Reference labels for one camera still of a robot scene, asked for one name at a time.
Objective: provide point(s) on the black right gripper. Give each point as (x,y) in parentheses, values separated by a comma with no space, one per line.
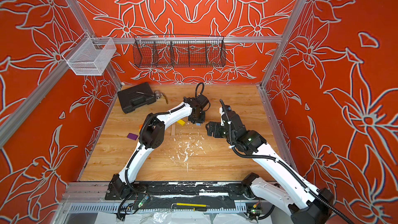
(219,126)

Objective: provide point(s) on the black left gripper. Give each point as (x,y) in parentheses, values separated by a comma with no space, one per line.
(202,120)

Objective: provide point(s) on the yellow block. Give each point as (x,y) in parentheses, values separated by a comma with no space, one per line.
(181,122)

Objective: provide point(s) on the natural wooden block angled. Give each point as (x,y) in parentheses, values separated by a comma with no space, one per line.
(173,130)

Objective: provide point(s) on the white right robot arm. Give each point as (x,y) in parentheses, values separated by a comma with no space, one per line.
(302,201)

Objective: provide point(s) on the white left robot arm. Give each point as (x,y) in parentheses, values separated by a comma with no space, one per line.
(151,137)

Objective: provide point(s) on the metal ball valve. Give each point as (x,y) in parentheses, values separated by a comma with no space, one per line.
(158,95)

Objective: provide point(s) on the black plastic tool case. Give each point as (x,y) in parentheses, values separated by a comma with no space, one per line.
(134,97)

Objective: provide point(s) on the purple block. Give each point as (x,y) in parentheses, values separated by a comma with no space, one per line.
(132,136)

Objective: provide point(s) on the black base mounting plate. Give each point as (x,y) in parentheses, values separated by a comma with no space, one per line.
(232,190)

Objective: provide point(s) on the black wire basket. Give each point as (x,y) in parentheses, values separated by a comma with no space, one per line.
(186,51)

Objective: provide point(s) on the white wire basket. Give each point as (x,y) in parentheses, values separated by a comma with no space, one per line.
(88,56)

